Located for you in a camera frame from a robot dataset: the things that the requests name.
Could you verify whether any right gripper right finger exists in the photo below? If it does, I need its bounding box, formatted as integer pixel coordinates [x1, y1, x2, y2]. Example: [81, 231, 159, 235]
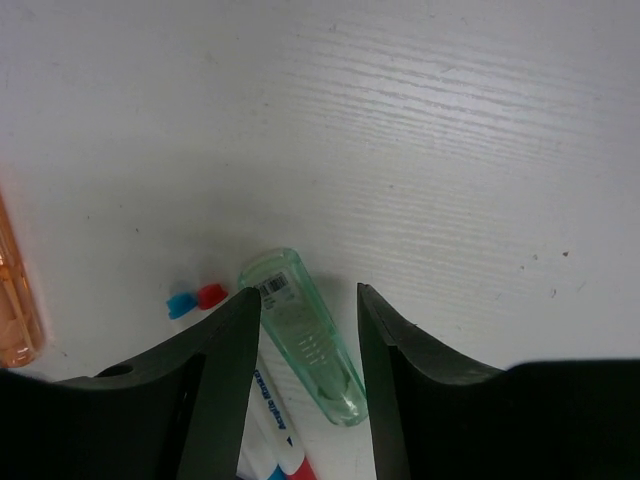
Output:
[357, 284, 639, 479]

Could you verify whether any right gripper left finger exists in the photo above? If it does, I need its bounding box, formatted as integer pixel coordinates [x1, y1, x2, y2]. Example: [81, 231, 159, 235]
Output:
[1, 288, 261, 479]

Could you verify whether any green correction tape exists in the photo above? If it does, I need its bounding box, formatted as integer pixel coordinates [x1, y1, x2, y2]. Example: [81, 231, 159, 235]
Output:
[238, 248, 368, 427]

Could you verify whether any orange correction tape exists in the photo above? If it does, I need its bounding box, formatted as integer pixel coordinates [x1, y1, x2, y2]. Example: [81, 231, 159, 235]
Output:
[1, 201, 45, 368]

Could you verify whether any red capped white marker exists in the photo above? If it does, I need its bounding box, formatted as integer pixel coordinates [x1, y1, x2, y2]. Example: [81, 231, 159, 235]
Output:
[182, 289, 317, 479]

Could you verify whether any blue capped white marker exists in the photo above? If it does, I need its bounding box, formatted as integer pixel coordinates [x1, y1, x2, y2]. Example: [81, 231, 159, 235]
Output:
[166, 292, 286, 479]

